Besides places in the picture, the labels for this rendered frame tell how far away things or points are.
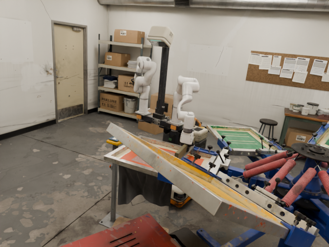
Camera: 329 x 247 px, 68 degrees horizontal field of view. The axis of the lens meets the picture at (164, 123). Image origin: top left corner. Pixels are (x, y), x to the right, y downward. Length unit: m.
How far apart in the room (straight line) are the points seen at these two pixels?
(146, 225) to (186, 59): 5.00
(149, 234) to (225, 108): 4.83
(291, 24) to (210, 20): 1.56
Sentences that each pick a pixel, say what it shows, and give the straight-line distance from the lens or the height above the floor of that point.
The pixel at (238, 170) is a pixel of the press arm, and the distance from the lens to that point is 1.92.
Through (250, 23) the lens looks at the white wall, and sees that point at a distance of 5.61.
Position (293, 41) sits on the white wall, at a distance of 5.56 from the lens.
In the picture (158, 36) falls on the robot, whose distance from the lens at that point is 2.36.
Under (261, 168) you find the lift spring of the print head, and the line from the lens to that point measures 1.82.
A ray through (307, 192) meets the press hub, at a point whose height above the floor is 1.06.
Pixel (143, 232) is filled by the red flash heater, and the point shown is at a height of 1.10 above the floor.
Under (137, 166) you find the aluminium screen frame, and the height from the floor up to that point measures 0.99.
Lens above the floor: 1.87
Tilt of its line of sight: 18 degrees down
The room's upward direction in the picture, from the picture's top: 5 degrees clockwise
